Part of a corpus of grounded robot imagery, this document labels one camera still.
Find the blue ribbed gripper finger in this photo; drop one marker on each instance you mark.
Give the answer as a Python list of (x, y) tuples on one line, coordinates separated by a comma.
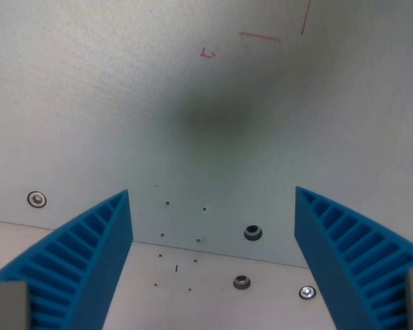
[(351, 261), (82, 261)]

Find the silver cross head screw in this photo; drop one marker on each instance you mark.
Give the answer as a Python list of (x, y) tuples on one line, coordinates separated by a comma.
[(307, 292)]

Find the silver hex socket screw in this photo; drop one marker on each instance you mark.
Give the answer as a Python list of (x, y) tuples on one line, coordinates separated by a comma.
[(36, 199)]

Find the dark threaded insert hole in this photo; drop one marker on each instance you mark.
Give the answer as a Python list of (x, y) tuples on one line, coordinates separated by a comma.
[(241, 282), (253, 232)]

